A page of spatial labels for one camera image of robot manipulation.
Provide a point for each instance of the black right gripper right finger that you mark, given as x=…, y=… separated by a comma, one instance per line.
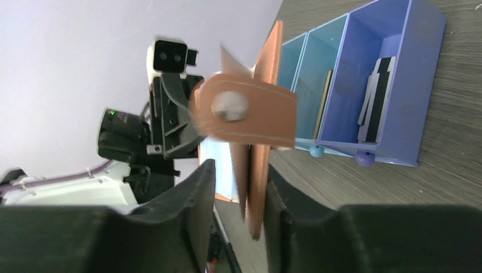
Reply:
x=302, y=235

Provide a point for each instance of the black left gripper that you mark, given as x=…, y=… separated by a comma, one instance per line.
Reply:
x=173, y=136

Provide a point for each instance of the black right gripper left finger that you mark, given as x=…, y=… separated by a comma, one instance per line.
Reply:
x=168, y=234

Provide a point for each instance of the orange leather card holder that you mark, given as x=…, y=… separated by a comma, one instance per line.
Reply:
x=245, y=107

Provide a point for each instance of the white striped card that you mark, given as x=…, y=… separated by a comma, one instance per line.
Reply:
x=373, y=107

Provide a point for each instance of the yellow VIP card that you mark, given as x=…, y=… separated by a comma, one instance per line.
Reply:
x=322, y=104

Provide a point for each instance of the blue purple drawer organizer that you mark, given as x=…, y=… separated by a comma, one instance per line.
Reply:
x=350, y=45

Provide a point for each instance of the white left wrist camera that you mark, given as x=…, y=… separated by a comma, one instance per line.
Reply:
x=168, y=55

